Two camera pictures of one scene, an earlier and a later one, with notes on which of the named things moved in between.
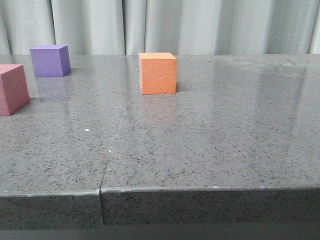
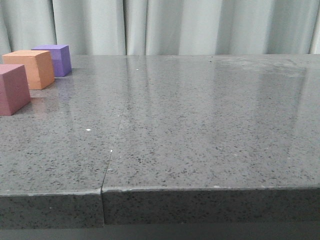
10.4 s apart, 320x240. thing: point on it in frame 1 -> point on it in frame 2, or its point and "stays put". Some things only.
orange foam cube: [158, 73] -> [38, 65]
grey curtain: [100, 27] stays put
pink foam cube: [14, 93] stays put
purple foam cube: [51, 60] stays put
